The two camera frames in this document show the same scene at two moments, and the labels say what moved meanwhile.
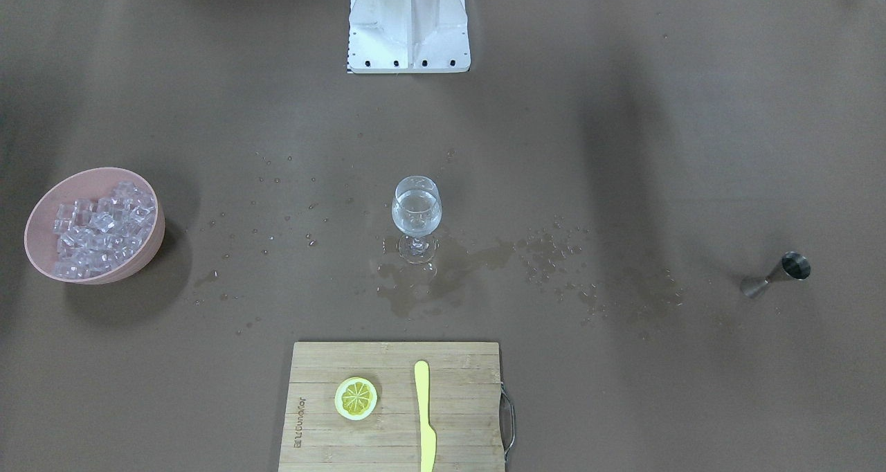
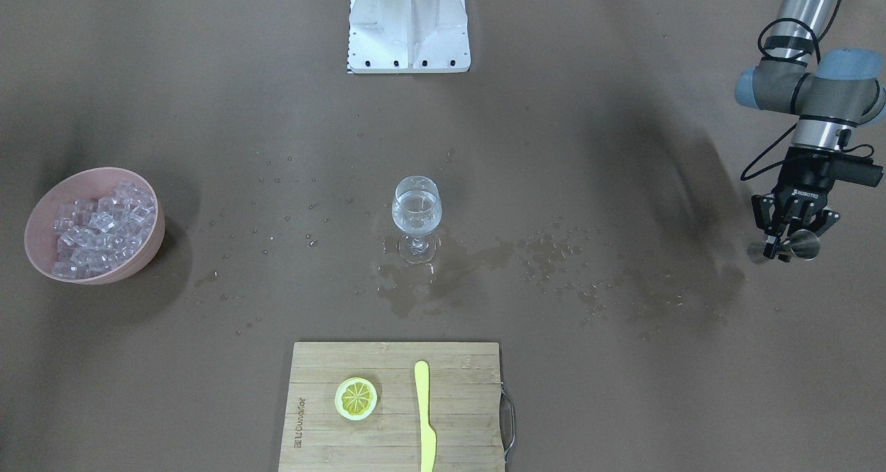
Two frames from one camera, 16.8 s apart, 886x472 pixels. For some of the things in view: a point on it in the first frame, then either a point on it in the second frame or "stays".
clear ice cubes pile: (93, 234) stays
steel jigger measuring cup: (794, 265) to (805, 245)
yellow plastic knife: (428, 438) stays
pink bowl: (88, 183) stays
